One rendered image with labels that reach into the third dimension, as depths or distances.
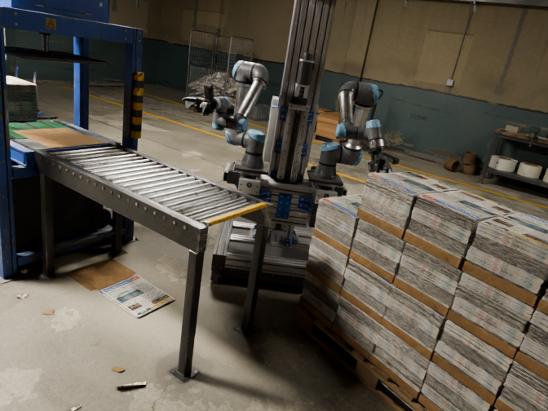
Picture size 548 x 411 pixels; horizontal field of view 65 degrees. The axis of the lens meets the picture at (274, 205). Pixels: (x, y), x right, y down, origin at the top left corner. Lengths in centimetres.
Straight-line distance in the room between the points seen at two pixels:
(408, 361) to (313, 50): 191
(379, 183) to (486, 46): 682
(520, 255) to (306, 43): 180
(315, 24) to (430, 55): 618
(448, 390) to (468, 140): 698
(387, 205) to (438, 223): 27
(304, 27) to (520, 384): 222
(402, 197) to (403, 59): 719
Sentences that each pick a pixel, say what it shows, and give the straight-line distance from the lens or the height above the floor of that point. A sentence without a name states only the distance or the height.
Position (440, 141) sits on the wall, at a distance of 887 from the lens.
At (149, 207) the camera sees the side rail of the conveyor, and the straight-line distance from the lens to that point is 206.
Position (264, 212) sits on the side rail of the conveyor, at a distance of 224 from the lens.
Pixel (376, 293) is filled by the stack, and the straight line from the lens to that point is 222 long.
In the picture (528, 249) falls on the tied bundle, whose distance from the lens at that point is 181.
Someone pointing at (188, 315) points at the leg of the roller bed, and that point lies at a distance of 208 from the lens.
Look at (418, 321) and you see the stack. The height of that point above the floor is 52.
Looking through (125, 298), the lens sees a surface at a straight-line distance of 281.
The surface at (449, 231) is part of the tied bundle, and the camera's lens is 193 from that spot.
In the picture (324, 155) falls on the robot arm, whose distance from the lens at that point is 282.
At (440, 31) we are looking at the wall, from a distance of 897.
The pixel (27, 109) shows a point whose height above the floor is 88.
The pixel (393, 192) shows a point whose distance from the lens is 206.
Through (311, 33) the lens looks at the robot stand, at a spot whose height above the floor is 169.
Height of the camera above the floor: 156
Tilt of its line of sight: 20 degrees down
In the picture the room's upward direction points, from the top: 9 degrees clockwise
